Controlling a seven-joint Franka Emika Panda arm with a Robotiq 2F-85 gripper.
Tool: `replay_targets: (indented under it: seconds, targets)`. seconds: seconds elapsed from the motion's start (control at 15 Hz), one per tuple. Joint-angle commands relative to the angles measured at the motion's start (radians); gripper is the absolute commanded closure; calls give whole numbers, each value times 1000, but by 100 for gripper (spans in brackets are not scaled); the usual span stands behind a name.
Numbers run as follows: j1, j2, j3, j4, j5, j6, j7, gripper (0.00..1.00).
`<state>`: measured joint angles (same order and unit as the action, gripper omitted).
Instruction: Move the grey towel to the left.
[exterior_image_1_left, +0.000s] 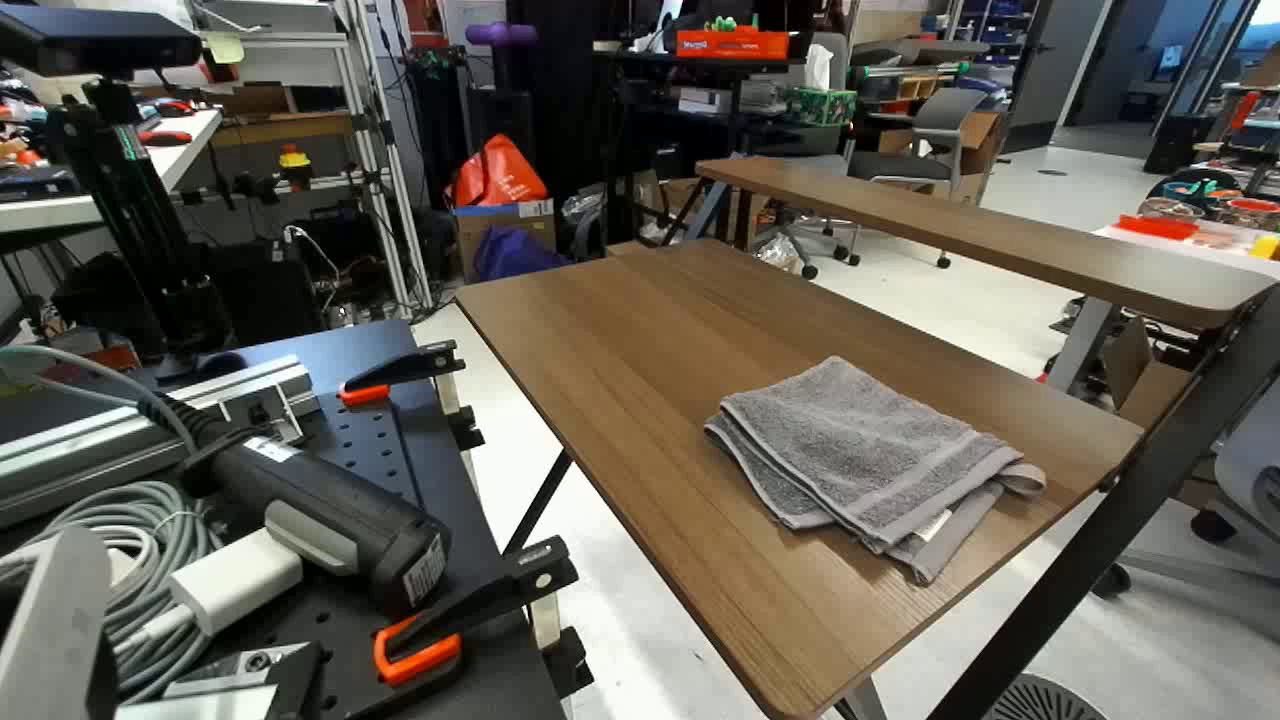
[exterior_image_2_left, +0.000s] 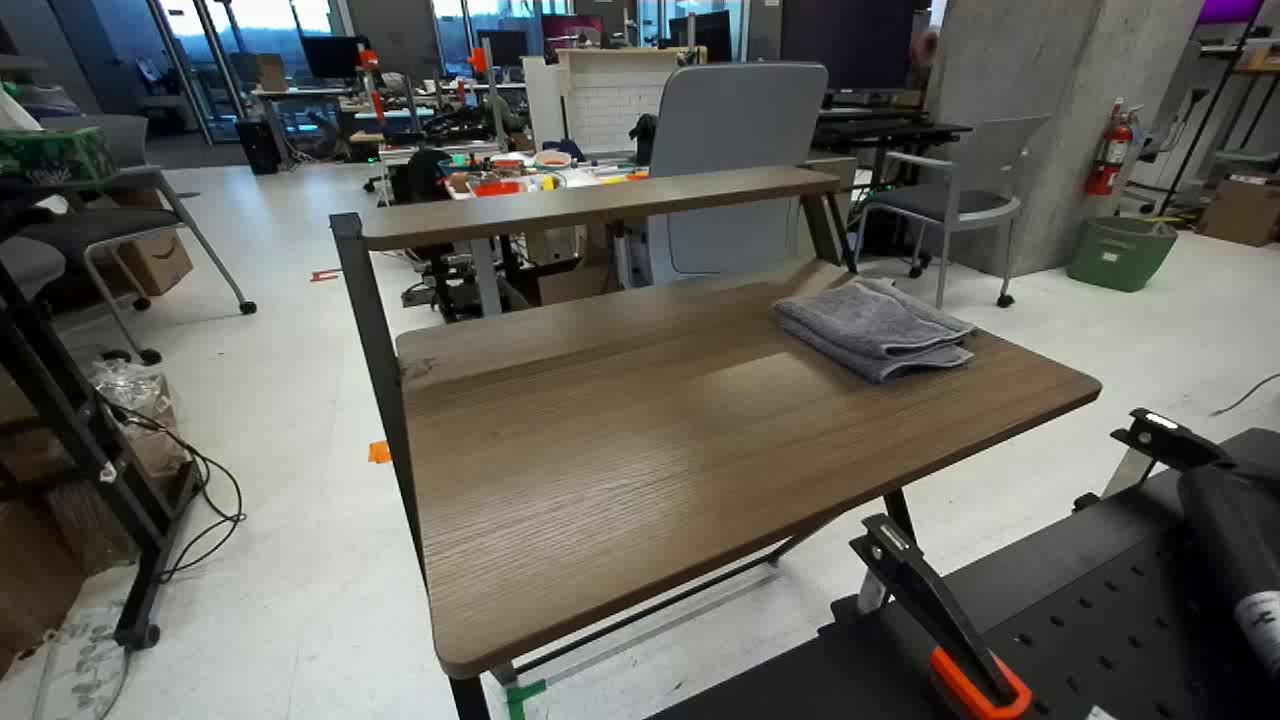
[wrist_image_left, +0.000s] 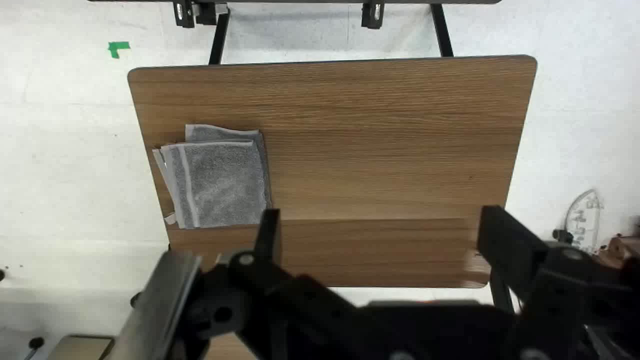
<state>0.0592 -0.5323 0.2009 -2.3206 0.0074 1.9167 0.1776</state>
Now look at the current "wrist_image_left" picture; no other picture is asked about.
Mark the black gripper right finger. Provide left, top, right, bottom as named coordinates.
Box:
left=476, top=204, right=640, bottom=360

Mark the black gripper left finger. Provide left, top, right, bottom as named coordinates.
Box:
left=187, top=206, right=348, bottom=360

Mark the grey towel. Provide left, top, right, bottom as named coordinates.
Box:
left=150, top=122, right=274, bottom=232

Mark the black perforated platform stand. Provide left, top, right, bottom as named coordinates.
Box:
left=87, top=0, right=501, bottom=67

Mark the grey metal bracket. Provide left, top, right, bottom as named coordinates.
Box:
left=107, top=248, right=201, bottom=360

